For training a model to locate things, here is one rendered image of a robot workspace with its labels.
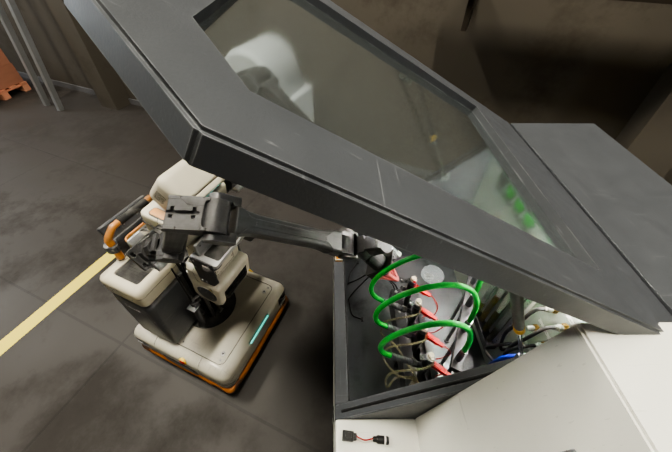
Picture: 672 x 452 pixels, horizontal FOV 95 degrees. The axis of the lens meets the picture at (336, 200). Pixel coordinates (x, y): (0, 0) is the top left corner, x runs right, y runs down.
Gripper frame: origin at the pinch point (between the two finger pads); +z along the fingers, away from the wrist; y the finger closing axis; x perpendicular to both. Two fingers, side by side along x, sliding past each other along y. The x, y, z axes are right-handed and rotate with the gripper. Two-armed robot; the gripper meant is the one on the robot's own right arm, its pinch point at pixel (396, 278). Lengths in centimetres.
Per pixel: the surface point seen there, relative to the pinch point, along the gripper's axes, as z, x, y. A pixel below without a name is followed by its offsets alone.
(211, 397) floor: 19, -26, -139
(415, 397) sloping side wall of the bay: 4.8, -33.5, 6.1
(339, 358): 2.4, -22.6, -21.8
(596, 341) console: -12, -33, 49
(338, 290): -1.9, 1.1, -25.9
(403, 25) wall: -31, 216, 5
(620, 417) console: -10, -42, 48
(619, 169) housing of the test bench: 10, 23, 64
